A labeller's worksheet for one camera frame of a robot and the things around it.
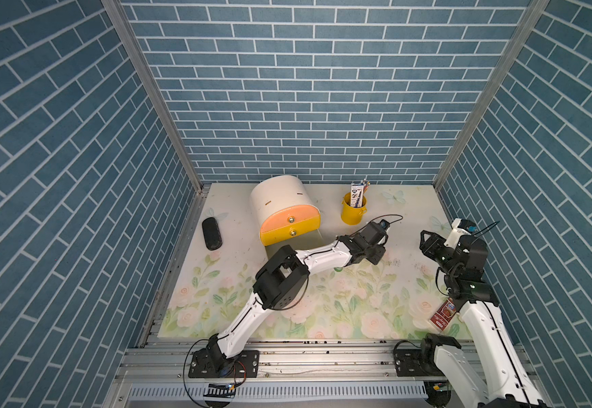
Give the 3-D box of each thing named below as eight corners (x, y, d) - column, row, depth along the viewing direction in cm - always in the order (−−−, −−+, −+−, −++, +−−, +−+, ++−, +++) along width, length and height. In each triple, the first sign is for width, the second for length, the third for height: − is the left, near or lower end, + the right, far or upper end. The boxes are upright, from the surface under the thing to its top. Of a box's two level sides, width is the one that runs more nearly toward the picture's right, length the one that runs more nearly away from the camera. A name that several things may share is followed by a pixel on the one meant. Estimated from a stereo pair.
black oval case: (208, 252, 99) (207, 249, 97) (202, 223, 108) (200, 220, 107) (224, 247, 101) (222, 244, 99) (216, 219, 110) (214, 215, 108)
